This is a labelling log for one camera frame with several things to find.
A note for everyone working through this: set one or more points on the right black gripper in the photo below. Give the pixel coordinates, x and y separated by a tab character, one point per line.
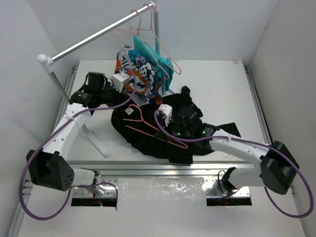
162	134

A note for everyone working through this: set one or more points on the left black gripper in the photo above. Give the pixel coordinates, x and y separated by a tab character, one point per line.
114	91

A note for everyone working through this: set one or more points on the black shirt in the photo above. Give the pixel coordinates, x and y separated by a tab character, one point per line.
153	133

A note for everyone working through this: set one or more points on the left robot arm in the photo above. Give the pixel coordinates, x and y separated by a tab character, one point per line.
48	167

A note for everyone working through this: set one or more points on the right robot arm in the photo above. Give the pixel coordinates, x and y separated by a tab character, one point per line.
271	165

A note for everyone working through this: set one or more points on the patterned orange blue shirt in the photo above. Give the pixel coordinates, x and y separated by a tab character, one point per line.
144	78

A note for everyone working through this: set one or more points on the pink hanger with patterned shirt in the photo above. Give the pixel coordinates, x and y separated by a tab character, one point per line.
149	74

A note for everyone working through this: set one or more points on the pink hanger with teal shirt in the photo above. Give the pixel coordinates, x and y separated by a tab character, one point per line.
154	28

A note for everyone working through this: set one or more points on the teal shirt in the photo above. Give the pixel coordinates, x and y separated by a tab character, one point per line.
163	65

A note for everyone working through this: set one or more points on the silver clothes rack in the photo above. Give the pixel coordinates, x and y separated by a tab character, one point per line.
47	62

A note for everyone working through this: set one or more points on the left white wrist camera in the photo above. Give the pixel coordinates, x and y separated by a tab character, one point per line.
119	79

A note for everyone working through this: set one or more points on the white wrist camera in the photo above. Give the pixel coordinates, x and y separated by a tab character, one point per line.
119	79
166	111

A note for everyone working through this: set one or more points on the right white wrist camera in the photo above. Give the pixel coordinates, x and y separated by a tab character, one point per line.
166	111

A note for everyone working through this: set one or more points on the aluminium table frame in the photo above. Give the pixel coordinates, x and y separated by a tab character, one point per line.
209	198

